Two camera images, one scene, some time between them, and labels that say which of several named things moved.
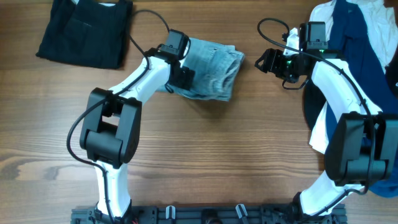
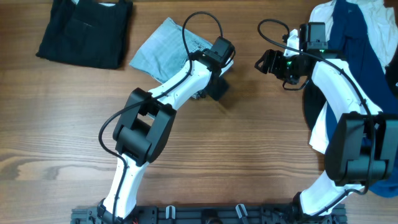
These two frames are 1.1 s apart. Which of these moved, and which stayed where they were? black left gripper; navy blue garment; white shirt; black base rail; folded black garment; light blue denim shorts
Moved: black left gripper; light blue denim shorts
Stayed: black base rail; navy blue garment; white shirt; folded black garment
